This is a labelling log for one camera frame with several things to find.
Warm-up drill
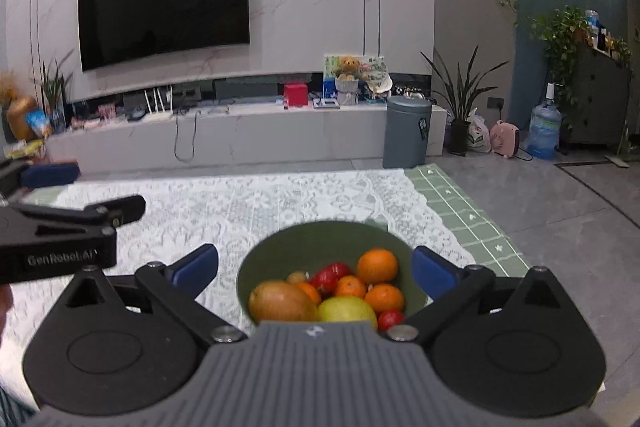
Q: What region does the large orange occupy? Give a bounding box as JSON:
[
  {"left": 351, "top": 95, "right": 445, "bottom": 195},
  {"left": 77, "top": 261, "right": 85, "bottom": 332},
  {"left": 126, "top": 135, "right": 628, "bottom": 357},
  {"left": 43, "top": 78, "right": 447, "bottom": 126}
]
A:
[{"left": 356, "top": 249, "right": 399, "bottom": 285}]

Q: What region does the green checked table mat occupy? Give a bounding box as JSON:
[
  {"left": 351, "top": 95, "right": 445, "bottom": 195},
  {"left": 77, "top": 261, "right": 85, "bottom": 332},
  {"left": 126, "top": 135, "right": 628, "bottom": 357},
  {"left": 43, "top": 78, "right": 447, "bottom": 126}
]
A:
[{"left": 404, "top": 164, "right": 529, "bottom": 277}]

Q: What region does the blue snack bag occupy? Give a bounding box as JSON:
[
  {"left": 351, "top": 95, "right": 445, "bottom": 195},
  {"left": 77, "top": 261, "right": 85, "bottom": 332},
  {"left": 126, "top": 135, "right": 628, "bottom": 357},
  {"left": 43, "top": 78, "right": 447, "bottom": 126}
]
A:
[{"left": 25, "top": 109, "right": 53, "bottom": 139}]

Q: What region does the small orange in bowl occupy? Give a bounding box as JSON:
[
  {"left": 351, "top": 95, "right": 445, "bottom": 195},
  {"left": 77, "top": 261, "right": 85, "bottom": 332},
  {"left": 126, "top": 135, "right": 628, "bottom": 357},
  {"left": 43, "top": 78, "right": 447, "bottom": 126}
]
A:
[{"left": 334, "top": 275, "right": 368, "bottom": 299}]

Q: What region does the green potted plant right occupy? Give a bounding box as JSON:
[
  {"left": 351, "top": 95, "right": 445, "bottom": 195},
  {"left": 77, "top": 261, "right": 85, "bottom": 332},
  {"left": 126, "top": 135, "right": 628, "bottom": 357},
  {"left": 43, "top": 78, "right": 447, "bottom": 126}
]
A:
[{"left": 420, "top": 46, "right": 509, "bottom": 156}]

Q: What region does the stack of books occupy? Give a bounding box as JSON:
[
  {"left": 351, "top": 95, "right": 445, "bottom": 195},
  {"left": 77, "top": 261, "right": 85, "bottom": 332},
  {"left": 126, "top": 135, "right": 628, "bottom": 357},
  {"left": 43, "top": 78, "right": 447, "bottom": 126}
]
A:
[{"left": 2, "top": 139, "right": 46, "bottom": 160}]

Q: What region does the black power cable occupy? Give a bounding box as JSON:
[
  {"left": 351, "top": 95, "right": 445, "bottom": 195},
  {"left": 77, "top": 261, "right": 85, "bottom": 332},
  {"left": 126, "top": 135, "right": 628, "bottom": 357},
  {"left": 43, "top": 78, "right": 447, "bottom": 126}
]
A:
[{"left": 172, "top": 107, "right": 199, "bottom": 164}]

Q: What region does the red box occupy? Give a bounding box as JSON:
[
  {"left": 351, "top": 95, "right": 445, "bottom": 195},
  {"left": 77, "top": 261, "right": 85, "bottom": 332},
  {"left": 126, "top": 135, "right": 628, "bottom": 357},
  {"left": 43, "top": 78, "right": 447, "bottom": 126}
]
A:
[{"left": 283, "top": 82, "right": 309, "bottom": 108}]

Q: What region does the dark grey cabinet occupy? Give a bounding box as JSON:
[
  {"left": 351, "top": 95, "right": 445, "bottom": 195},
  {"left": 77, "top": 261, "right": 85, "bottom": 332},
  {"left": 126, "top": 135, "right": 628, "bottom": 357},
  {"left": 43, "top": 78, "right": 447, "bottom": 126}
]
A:
[{"left": 570, "top": 44, "right": 631, "bottom": 148}]

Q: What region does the green potted plant left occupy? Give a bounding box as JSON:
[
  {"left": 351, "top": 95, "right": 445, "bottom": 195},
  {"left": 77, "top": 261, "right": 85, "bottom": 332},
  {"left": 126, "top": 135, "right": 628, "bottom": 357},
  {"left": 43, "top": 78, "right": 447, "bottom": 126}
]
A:
[{"left": 37, "top": 50, "right": 73, "bottom": 134}]

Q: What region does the blue water jug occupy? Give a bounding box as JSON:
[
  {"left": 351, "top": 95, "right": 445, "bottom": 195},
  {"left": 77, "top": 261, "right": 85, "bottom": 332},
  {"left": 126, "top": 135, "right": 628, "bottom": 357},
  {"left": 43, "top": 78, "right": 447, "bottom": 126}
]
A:
[{"left": 526, "top": 83, "right": 562, "bottom": 160}]

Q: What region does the green colander bowl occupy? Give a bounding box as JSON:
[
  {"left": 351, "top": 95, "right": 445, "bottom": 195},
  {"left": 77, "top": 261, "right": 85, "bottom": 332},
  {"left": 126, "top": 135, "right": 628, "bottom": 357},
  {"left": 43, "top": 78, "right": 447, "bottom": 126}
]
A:
[{"left": 236, "top": 221, "right": 427, "bottom": 325}]

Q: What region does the grey blue trash bin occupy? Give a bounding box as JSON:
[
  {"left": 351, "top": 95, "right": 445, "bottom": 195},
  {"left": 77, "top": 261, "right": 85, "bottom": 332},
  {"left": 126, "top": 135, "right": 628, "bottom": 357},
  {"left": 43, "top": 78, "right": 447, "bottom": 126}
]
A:
[{"left": 383, "top": 95, "right": 432, "bottom": 169}]

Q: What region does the golden vase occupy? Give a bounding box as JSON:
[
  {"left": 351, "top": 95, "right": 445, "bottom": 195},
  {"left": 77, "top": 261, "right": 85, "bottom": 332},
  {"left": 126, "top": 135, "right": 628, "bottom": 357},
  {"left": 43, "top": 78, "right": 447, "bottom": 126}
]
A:
[{"left": 6, "top": 95, "right": 38, "bottom": 141}]

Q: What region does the white lace tablecloth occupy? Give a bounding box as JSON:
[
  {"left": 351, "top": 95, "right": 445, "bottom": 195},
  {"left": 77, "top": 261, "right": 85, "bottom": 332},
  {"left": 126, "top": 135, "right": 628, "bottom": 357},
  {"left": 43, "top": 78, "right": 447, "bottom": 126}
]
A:
[{"left": 0, "top": 168, "right": 476, "bottom": 388}]

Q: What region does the white marble tv console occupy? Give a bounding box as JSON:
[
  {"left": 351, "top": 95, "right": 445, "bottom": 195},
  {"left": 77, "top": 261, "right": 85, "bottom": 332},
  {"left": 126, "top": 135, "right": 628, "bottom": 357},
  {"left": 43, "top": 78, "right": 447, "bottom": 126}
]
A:
[{"left": 45, "top": 100, "right": 449, "bottom": 176}]

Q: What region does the red yellow mango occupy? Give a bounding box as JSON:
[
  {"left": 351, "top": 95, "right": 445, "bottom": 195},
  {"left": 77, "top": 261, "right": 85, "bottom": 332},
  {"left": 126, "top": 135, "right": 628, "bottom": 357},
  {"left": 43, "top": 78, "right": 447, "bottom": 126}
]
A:
[{"left": 247, "top": 281, "right": 318, "bottom": 324}]

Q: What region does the white plastic bag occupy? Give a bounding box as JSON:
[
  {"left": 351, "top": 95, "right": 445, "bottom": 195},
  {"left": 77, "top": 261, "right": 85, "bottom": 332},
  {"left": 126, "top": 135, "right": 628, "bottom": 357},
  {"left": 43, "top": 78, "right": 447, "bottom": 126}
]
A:
[{"left": 468, "top": 107, "right": 491, "bottom": 154}]

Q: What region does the yellow lemon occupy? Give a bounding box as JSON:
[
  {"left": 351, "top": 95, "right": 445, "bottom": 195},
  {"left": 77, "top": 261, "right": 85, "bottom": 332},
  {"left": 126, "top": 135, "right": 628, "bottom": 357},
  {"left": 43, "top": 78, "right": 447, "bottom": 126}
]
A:
[{"left": 318, "top": 296, "right": 378, "bottom": 331}]

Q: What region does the red cherry tomato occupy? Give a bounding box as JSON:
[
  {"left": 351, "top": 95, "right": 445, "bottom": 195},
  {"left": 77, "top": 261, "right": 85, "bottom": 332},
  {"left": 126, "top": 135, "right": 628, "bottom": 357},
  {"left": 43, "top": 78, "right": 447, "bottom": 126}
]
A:
[
  {"left": 378, "top": 310, "right": 405, "bottom": 333},
  {"left": 309, "top": 262, "right": 352, "bottom": 298}
]

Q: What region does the white wifi router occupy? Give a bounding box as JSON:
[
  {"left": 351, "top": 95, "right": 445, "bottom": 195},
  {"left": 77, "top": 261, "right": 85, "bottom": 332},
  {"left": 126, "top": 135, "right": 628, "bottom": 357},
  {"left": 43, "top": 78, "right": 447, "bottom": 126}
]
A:
[{"left": 142, "top": 86, "right": 174, "bottom": 122}]

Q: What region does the green potted plant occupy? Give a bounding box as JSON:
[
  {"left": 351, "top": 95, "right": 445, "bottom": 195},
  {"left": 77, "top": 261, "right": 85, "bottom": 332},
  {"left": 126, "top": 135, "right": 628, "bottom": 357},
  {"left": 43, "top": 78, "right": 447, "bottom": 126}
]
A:
[
  {"left": 420, "top": 46, "right": 509, "bottom": 156},
  {"left": 37, "top": 50, "right": 73, "bottom": 134}
]

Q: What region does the brown kiwi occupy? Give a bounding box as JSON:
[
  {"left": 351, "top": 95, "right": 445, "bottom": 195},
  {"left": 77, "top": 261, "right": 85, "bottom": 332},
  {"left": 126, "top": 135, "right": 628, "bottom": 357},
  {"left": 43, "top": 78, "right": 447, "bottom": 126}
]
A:
[{"left": 286, "top": 271, "right": 308, "bottom": 284}]

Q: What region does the teddy bear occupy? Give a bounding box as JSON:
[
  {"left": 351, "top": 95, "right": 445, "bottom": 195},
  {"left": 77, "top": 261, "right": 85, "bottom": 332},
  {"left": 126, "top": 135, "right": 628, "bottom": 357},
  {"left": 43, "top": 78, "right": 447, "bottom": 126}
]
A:
[{"left": 333, "top": 55, "right": 361, "bottom": 81}]

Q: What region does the black wall television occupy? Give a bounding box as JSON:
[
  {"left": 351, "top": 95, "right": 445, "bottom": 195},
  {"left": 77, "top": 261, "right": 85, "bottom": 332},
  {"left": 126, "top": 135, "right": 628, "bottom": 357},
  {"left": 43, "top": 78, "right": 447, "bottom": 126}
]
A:
[{"left": 77, "top": 0, "right": 250, "bottom": 72}]

